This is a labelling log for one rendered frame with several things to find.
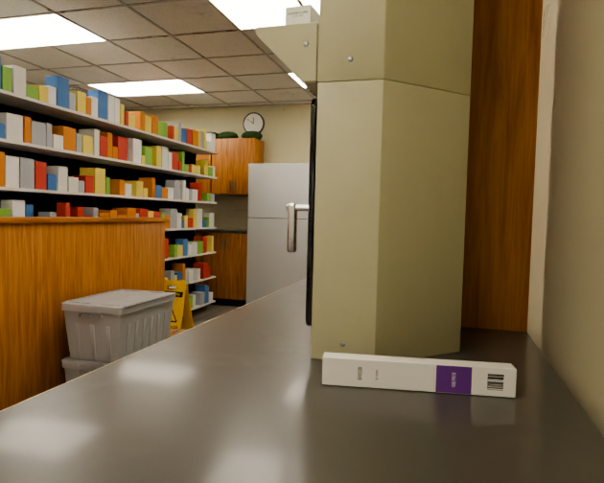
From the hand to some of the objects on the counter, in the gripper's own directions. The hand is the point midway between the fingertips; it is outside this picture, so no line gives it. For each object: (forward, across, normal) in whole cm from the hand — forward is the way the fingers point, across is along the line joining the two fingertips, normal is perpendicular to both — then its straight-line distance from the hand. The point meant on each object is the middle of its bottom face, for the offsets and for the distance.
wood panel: (+46, -107, -15) cm, 118 cm away
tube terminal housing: (+43, -92, +2) cm, 102 cm away
